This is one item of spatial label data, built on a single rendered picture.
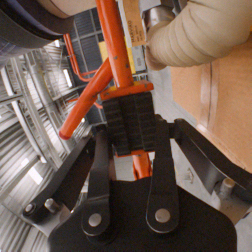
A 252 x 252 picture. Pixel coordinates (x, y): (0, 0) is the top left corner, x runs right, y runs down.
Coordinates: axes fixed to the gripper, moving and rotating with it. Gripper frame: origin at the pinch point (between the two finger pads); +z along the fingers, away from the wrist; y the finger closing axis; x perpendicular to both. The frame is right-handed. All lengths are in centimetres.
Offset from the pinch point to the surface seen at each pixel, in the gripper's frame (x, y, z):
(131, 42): 45, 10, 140
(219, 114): -1.0, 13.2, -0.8
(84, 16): 578, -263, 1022
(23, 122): -21, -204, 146
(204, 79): 4.0, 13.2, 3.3
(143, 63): 58, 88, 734
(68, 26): 18.0, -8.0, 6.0
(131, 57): 107, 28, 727
